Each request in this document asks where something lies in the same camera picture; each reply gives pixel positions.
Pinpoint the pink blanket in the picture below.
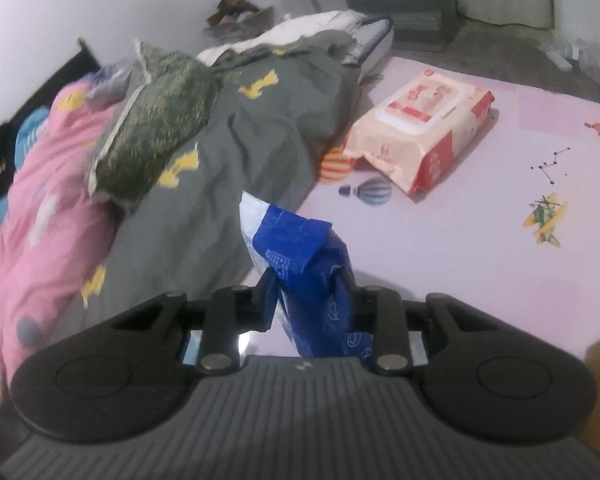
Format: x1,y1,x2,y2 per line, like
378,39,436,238
0,82,131,403

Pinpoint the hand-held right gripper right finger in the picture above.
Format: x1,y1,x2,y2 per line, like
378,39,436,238
347,280,486,376

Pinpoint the grey blanket with yellow prints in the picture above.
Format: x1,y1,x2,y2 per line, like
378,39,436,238
55,27,366,331

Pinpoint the pink wet wipes pack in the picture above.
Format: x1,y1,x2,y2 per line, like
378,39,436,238
341,70,496,196

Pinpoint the brown box of clutter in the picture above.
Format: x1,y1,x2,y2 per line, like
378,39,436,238
202,0,276,38

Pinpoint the pink printed mat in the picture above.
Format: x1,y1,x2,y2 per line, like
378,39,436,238
240,55,600,376

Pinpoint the striped pillow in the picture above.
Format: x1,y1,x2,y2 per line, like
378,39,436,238
352,17,396,83

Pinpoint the black headboard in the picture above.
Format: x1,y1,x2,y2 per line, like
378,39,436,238
0,37,103,161

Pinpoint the blue and white packet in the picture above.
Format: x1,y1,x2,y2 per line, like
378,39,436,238
239,191,376,358

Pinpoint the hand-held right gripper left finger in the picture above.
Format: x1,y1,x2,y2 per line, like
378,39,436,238
112,270,281,375

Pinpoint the green patterned pillow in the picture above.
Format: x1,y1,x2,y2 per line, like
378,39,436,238
84,40,221,206

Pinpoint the grey storage box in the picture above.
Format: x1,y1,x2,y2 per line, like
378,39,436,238
343,0,456,53

